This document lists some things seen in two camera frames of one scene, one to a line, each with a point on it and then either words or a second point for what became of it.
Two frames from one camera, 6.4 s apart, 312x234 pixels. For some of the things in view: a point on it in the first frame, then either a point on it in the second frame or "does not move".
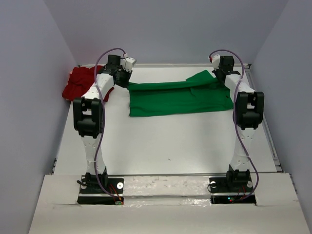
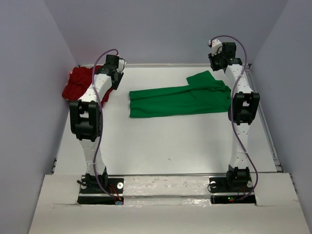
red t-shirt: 80,80 does not move
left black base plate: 91,192 does not move
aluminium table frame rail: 278,172 does not move
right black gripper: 217,72 to 211,59
